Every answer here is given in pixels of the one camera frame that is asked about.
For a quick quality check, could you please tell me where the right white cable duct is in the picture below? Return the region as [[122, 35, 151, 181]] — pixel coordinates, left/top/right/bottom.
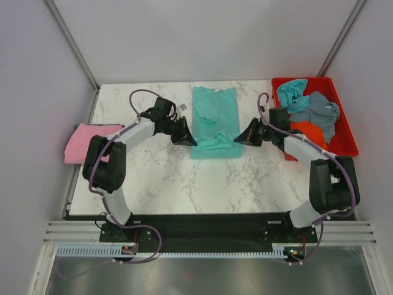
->
[[272, 243, 306, 259]]

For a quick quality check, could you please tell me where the teal t shirt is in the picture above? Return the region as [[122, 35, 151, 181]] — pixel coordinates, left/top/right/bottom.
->
[[191, 87, 243, 160]]

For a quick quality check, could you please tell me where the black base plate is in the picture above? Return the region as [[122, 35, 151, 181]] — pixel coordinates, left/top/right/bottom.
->
[[99, 212, 317, 247]]

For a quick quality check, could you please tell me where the grey t shirt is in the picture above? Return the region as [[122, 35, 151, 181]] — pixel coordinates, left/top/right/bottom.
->
[[289, 91, 340, 145]]

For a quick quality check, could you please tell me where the right corner metal post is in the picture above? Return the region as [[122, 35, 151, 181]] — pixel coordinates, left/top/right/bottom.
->
[[316, 0, 368, 77]]

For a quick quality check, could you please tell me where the aluminium rail frame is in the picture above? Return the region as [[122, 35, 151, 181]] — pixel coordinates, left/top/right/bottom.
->
[[43, 221, 376, 246]]

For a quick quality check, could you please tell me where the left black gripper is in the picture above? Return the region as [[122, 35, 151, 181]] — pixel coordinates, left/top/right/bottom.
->
[[160, 117, 197, 148]]

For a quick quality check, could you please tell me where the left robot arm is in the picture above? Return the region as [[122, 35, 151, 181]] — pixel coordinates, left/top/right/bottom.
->
[[82, 96, 197, 242]]

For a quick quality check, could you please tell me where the white cable duct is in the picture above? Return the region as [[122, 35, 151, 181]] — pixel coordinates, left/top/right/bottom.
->
[[272, 243, 306, 259], [56, 245, 138, 258]]

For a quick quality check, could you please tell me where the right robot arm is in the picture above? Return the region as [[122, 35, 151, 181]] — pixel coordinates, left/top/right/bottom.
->
[[234, 107, 360, 242]]

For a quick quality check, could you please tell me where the corner metal post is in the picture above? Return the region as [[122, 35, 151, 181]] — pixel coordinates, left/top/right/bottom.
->
[[43, 0, 100, 92], [316, 0, 368, 77]]

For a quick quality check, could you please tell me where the orange t shirt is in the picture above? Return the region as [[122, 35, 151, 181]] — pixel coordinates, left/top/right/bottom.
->
[[290, 121, 327, 150]]

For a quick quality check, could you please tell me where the light blue t shirt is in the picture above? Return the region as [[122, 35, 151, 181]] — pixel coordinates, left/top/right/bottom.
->
[[277, 79, 310, 114]]

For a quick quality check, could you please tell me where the left corner metal post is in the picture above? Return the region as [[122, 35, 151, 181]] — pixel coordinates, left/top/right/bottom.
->
[[43, 0, 100, 92]]

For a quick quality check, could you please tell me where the left white cable duct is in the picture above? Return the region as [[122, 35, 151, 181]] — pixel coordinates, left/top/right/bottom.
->
[[56, 245, 138, 258]]

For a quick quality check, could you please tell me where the pink folded t shirt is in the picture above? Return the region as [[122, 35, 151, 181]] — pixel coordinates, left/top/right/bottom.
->
[[64, 124, 124, 165]]

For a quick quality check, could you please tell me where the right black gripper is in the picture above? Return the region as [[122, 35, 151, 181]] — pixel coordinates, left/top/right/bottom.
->
[[235, 118, 276, 148]]

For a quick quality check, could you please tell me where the red plastic bin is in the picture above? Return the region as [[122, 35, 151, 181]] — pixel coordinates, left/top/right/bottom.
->
[[271, 77, 359, 157]]

